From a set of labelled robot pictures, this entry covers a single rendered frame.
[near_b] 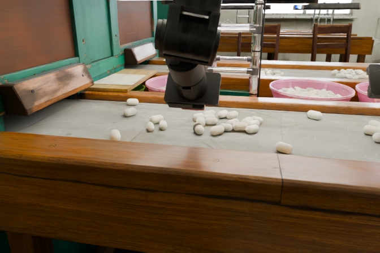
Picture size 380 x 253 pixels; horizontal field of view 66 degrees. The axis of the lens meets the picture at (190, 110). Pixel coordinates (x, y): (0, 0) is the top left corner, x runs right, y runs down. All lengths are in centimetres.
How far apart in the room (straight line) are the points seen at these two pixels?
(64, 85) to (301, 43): 293
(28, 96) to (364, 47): 335
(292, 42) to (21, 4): 296
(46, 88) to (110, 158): 33
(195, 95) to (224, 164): 13
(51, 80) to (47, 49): 12
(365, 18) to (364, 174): 563
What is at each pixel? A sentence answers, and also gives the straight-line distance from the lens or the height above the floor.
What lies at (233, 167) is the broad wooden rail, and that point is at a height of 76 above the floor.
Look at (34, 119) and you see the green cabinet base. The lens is 88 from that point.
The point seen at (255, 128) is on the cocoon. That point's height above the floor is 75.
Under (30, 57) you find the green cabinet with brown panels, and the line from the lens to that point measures 85.
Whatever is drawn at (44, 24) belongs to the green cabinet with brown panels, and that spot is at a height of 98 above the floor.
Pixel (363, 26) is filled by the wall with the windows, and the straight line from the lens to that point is 612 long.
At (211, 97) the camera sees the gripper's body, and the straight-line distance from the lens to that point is 53.
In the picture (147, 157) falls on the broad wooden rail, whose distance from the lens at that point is 53.
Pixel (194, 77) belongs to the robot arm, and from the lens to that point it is 47.
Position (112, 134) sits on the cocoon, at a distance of 65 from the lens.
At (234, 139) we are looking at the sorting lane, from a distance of 66.
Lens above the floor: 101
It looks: 19 degrees down
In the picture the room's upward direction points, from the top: straight up
